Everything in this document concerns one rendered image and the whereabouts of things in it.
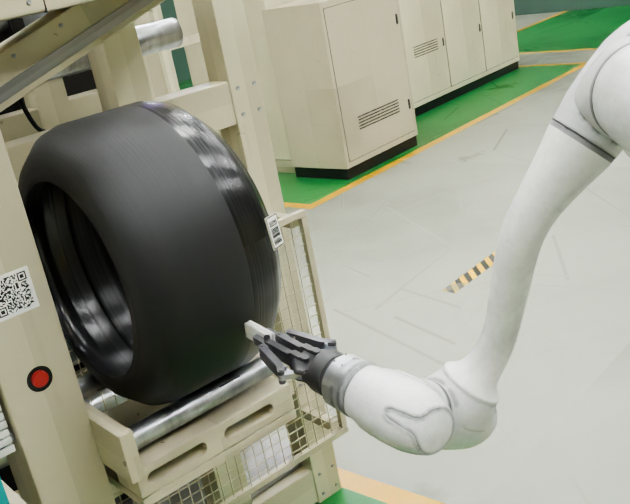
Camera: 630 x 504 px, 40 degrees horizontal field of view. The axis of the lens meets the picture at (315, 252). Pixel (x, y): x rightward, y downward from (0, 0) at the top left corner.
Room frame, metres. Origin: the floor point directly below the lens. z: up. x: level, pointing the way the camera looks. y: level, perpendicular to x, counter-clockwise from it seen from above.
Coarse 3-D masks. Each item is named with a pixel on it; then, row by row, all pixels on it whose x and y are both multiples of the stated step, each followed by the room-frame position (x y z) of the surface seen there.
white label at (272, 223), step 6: (270, 216) 1.49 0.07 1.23; (276, 216) 1.51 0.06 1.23; (270, 222) 1.48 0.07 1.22; (276, 222) 1.50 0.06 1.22; (270, 228) 1.48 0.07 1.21; (276, 228) 1.49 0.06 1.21; (270, 234) 1.47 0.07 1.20; (276, 234) 1.49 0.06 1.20; (270, 240) 1.47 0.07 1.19; (276, 240) 1.48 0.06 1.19; (282, 240) 1.50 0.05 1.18; (276, 246) 1.48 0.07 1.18
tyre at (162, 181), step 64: (64, 128) 1.56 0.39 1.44; (128, 128) 1.52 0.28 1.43; (192, 128) 1.54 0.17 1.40; (64, 192) 1.79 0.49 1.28; (128, 192) 1.40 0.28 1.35; (192, 192) 1.43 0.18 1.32; (256, 192) 1.51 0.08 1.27; (64, 256) 1.79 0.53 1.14; (128, 256) 1.36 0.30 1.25; (192, 256) 1.37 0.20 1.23; (256, 256) 1.44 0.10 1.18; (64, 320) 1.66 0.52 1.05; (128, 320) 1.77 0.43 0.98; (192, 320) 1.35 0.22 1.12; (256, 320) 1.45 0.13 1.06; (128, 384) 1.46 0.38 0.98; (192, 384) 1.41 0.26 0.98
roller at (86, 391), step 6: (78, 378) 1.65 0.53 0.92; (84, 378) 1.64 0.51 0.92; (90, 378) 1.64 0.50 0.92; (84, 384) 1.63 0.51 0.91; (90, 384) 1.63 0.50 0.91; (96, 384) 1.64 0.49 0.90; (84, 390) 1.62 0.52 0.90; (90, 390) 1.63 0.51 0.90; (96, 390) 1.64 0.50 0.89; (84, 396) 1.62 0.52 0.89
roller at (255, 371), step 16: (240, 368) 1.55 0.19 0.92; (256, 368) 1.55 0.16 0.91; (208, 384) 1.51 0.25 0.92; (224, 384) 1.50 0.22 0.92; (240, 384) 1.52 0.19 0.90; (192, 400) 1.46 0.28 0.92; (208, 400) 1.47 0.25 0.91; (224, 400) 1.50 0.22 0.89; (160, 416) 1.42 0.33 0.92; (176, 416) 1.43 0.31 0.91; (192, 416) 1.45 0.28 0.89; (144, 432) 1.39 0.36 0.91; (160, 432) 1.41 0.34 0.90
